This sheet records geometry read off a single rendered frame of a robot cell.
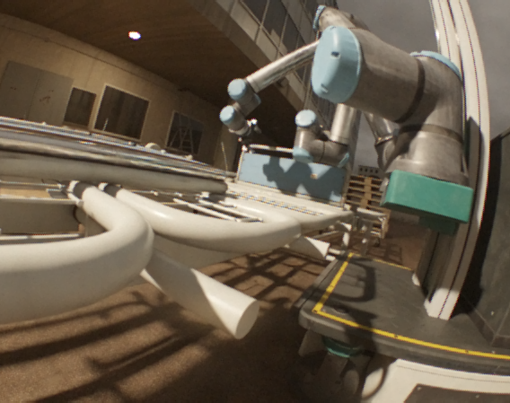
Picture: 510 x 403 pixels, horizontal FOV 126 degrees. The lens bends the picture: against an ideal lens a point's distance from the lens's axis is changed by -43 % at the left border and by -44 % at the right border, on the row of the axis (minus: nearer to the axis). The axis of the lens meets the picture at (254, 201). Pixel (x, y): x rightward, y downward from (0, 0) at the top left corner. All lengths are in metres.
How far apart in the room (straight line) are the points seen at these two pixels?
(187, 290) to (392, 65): 0.42
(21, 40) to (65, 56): 1.35
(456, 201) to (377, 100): 0.22
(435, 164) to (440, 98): 0.13
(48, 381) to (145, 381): 0.26
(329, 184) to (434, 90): 0.99
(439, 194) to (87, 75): 6.85
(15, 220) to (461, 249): 0.79
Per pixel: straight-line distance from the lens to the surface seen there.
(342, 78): 0.41
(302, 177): 1.39
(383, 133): 1.13
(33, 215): 0.33
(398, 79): 0.44
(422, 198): 0.41
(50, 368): 0.73
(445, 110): 0.49
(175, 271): 0.16
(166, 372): 0.70
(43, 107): 6.40
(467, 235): 0.63
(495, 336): 0.62
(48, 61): 6.66
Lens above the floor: 0.54
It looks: 5 degrees down
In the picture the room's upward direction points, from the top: 12 degrees clockwise
